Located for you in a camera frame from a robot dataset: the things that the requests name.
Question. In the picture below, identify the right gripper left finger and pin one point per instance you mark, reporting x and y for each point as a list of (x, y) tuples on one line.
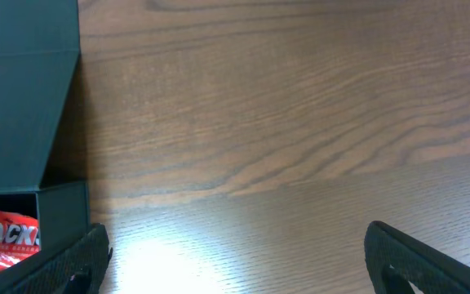
[(77, 266)]

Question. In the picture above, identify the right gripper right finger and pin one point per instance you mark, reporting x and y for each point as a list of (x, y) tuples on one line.
[(398, 263)]

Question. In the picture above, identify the red Hacks candy bag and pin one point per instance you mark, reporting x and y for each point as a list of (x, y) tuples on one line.
[(19, 238)]

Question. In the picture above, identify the dark green gift box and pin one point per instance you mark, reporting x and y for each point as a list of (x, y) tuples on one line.
[(39, 54)]

